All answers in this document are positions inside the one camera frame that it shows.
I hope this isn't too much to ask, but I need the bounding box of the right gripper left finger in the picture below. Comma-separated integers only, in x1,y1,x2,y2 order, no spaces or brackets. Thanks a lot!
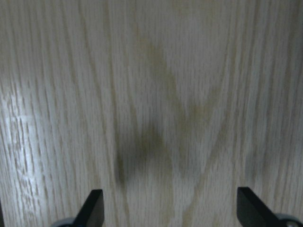
73,189,105,227

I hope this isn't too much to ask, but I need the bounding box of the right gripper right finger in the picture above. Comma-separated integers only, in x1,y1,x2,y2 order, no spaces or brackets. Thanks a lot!
237,187,284,227

